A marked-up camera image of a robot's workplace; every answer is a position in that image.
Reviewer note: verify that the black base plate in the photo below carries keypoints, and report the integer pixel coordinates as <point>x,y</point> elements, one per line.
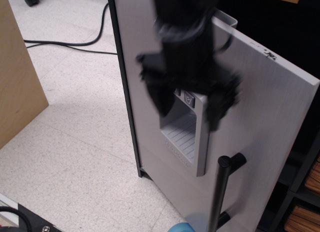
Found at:
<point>38,224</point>

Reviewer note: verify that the black door handle bar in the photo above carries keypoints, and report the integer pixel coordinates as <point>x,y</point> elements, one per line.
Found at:
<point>225,167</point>

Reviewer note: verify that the grey door bin shelves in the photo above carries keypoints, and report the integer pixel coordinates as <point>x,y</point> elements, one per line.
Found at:
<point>227,19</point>

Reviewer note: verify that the woven wicker baskets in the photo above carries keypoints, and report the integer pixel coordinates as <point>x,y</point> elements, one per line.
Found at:
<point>305,216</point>

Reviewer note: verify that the grey ice dispenser panel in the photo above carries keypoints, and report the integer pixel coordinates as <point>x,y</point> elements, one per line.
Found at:
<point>186,130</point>

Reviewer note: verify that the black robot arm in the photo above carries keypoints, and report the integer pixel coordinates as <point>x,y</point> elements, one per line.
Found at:
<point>182,19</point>

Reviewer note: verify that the grey toy fridge door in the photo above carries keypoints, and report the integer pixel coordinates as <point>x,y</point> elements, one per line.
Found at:
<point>218,92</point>

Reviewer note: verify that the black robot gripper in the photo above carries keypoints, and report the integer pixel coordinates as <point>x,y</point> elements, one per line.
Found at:
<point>190,64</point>

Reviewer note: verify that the tan wooden board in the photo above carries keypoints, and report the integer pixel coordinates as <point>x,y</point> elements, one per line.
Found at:
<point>22,97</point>

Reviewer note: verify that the teal round object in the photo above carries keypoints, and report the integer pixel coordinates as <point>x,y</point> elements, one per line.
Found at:
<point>181,227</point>

